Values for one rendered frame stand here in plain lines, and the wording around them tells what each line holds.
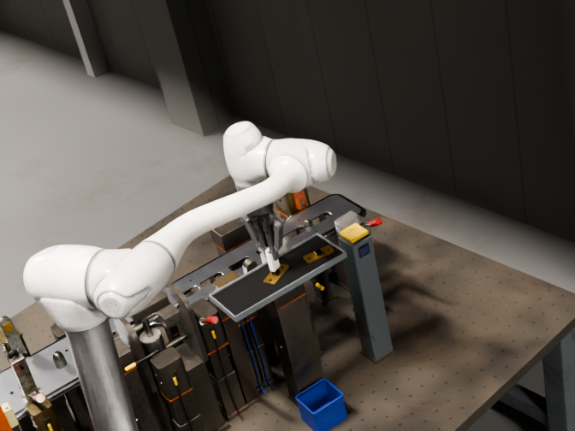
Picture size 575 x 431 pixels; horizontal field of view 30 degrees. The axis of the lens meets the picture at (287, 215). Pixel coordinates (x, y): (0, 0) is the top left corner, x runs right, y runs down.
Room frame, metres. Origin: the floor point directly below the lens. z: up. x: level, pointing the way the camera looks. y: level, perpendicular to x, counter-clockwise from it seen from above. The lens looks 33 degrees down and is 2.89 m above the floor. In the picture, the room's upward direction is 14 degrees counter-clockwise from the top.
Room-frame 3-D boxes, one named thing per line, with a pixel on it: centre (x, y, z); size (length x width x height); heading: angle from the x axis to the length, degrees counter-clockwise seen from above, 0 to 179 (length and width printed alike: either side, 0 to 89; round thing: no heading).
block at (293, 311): (2.35, 0.06, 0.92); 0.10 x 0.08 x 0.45; 117
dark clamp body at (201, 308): (2.37, 0.29, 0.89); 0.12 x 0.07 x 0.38; 27
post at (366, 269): (2.47, -0.17, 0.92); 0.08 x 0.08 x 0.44; 27
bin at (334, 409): (2.25, 0.03, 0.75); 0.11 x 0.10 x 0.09; 117
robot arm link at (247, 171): (2.35, 0.06, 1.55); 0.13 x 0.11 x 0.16; 59
